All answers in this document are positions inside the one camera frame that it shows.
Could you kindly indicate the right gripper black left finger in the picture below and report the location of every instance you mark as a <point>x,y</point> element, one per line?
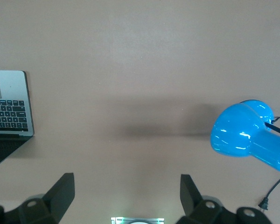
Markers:
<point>51,205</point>

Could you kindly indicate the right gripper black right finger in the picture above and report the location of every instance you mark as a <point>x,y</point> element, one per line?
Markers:
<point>196,210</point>

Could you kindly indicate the silver grey laptop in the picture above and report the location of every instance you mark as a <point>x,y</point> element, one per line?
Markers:
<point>12,86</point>

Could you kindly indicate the blue desk lamp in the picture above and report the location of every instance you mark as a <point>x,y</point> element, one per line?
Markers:
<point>238,130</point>

